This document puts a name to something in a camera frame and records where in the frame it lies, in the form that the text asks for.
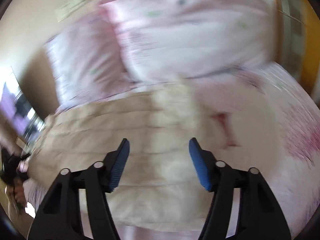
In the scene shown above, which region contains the lower pink floral pillow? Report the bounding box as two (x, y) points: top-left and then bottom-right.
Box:
(100, 0), (273, 83)

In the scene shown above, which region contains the beige quilted down jacket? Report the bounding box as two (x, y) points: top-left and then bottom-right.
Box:
(29, 83), (218, 231)

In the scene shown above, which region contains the upper floral pillow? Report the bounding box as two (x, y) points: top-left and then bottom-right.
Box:
(46, 10), (136, 108)

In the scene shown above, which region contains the pink floral bed sheet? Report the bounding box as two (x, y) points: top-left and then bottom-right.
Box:
(23, 63), (319, 239)

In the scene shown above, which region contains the beige wall light switch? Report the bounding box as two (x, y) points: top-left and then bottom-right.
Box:
(55, 2), (74, 22)

